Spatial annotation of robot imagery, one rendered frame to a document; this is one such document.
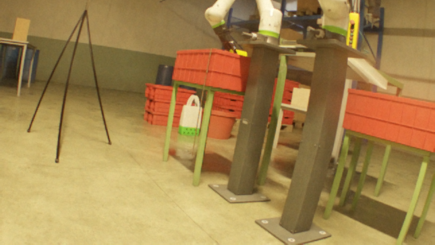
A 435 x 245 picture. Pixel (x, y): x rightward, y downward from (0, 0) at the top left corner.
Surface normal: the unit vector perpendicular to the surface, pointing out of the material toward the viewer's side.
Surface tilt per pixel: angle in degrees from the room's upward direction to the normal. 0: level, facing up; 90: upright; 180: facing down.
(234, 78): 90
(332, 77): 90
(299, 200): 90
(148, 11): 90
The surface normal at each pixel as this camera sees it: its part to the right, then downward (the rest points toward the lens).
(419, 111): -0.83, -0.11
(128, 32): 0.54, 0.17
